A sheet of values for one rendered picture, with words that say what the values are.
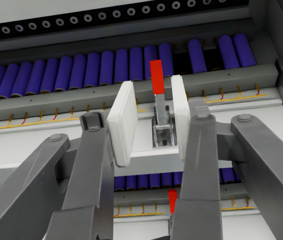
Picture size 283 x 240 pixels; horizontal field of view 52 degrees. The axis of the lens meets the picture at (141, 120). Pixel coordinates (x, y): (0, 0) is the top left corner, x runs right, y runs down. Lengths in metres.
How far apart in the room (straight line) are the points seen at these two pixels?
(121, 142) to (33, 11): 0.16
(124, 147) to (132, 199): 0.33
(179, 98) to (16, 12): 0.17
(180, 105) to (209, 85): 0.20
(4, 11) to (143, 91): 0.17
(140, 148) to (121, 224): 0.20
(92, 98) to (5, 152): 0.12
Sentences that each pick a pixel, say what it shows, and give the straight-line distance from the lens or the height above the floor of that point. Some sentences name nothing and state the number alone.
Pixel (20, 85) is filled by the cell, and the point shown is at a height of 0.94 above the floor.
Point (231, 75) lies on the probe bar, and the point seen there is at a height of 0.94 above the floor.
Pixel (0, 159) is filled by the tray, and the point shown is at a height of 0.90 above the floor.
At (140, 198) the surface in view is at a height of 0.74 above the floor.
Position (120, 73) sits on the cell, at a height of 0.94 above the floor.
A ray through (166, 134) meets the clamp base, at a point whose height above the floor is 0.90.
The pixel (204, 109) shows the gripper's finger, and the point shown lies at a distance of 0.16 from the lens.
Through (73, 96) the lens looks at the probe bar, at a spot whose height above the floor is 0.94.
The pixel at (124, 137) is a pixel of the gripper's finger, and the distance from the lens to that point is 0.15.
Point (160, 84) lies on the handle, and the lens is 0.30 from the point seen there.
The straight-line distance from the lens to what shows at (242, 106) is 0.35.
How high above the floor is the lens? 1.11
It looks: 35 degrees down
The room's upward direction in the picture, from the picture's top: 10 degrees counter-clockwise
